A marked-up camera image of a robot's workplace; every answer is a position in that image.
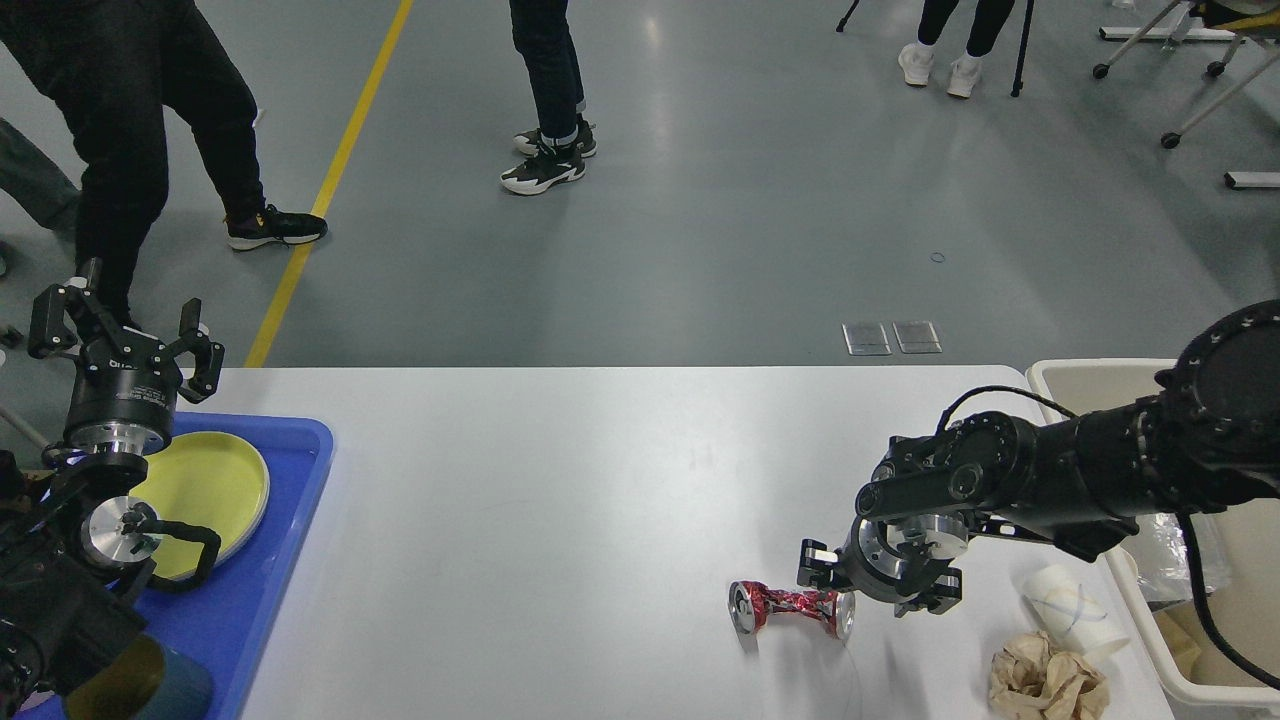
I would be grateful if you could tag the person in grey jeans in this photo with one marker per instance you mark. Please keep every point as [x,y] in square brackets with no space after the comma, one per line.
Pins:
[38,184]

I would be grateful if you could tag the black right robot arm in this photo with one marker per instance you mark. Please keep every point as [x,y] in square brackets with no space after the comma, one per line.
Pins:
[1207,441]

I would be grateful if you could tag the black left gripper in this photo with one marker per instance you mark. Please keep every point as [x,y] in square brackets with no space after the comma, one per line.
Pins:
[120,404]

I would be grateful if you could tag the silver floor plate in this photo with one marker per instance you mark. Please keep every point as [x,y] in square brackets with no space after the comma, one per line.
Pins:
[917,337]
[866,339]

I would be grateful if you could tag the beige plastic bin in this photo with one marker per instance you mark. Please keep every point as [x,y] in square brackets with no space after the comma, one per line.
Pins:
[1245,610]

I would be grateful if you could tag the blue plastic tray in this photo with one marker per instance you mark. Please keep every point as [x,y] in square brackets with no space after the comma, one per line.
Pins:
[224,624]

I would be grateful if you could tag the silver foil bag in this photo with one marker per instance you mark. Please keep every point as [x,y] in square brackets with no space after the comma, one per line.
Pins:
[1159,552]

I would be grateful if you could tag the person in black clothes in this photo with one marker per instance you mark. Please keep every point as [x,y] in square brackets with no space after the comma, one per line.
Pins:
[113,68]

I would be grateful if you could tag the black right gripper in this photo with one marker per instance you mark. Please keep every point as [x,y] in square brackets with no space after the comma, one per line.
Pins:
[908,563]

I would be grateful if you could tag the crushed white paper cup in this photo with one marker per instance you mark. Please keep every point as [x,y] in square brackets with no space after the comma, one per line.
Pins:
[1071,615]

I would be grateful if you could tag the yellow plate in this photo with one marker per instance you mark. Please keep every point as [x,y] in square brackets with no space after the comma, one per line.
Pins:
[203,479]

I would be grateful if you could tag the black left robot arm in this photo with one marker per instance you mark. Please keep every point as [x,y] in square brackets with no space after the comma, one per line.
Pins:
[78,547]

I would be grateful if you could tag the crushed red can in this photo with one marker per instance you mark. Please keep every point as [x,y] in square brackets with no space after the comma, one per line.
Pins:
[753,604]

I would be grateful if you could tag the person with black green sneakers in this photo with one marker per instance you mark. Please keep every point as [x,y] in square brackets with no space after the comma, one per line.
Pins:
[556,150]

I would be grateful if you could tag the teal mug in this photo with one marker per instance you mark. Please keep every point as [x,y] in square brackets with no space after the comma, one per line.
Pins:
[148,681]

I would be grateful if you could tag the paper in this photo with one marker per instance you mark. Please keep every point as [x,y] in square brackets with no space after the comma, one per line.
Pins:
[1032,677]

